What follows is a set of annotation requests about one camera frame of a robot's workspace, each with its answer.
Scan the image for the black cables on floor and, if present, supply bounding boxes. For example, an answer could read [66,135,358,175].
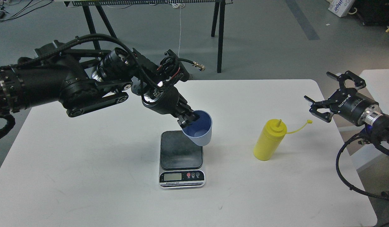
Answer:
[0,0,53,22]

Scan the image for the white cardboard box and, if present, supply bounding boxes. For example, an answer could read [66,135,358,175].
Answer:
[328,0,358,17]

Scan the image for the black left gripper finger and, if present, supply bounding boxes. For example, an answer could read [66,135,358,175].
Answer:
[177,110,200,128]

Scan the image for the white hanging cable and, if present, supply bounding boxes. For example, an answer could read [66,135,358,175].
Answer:
[172,3,186,59]

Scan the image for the yellow squeeze bottle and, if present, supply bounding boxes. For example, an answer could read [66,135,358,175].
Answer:
[253,119,313,161]

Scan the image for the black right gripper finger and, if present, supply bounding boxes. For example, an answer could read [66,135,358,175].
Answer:
[326,71,367,95]
[304,96,335,123]

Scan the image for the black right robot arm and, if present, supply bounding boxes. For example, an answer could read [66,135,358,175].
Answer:
[304,71,389,201]

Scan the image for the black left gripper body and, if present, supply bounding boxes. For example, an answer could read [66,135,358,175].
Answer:
[142,87,190,118]

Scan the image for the black trestle table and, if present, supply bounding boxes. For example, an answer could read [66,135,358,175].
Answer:
[63,0,234,73]

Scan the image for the digital kitchen scale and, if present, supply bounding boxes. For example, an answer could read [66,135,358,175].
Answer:
[158,131,206,189]

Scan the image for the blue plastic cup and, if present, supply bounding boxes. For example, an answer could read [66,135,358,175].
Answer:
[182,110,213,146]

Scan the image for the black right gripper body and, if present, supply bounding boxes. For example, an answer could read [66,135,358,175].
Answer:
[332,89,379,126]

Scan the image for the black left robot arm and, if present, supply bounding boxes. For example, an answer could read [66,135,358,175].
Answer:
[0,34,205,139]

